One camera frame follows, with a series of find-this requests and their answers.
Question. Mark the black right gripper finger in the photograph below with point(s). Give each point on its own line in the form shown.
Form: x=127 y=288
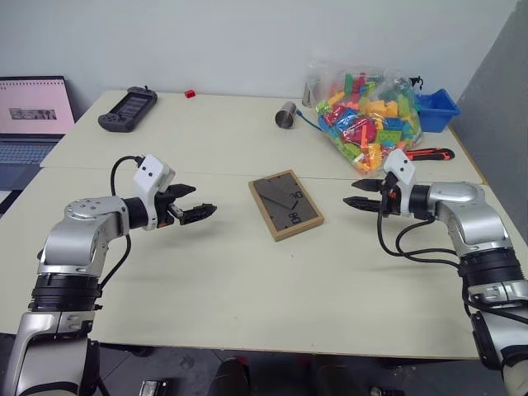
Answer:
x=367 y=184
x=363 y=204

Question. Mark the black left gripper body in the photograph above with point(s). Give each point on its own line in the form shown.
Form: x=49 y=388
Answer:
x=166 y=210

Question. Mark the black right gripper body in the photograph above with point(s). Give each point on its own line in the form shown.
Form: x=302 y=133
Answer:
x=389 y=198

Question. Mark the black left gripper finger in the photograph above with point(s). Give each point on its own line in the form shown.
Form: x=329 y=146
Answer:
x=185 y=190
x=200 y=212

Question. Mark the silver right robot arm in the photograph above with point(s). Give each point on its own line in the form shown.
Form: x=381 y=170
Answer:
x=474 y=218

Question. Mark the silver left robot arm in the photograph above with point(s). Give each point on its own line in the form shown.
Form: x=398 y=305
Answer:
x=78 y=231

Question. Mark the clear bag of colourful bricks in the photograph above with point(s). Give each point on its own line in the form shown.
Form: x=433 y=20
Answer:
x=363 y=123

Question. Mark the orange black utility knife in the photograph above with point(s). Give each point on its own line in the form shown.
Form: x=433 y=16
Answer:
x=433 y=154

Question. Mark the wooden framed square clock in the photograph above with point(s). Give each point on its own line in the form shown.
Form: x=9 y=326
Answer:
x=284 y=206

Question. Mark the blue plastic bin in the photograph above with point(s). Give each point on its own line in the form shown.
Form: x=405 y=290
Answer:
x=437 y=115

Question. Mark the small red block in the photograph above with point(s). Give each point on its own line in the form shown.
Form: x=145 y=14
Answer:
x=190 y=93

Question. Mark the black handheld game controller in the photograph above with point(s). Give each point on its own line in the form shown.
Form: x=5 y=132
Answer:
x=128 y=108

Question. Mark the steel cup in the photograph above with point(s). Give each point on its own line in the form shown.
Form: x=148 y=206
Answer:
x=286 y=115

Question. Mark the small black clip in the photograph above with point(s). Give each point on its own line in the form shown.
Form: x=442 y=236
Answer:
x=417 y=81

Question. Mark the dark rounded shape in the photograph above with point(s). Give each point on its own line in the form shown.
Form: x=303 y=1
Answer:
x=231 y=377

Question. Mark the grey laptop with pink screen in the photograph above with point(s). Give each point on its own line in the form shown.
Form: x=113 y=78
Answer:
x=33 y=107

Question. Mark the dark metal block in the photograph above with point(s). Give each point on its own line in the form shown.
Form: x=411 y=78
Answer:
x=154 y=388

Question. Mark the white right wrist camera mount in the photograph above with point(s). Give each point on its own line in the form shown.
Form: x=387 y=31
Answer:
x=398 y=165

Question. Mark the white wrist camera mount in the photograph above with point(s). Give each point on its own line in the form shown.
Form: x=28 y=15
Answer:
x=398 y=165
x=150 y=173

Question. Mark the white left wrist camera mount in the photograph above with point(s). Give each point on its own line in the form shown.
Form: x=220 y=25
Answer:
x=150 y=173

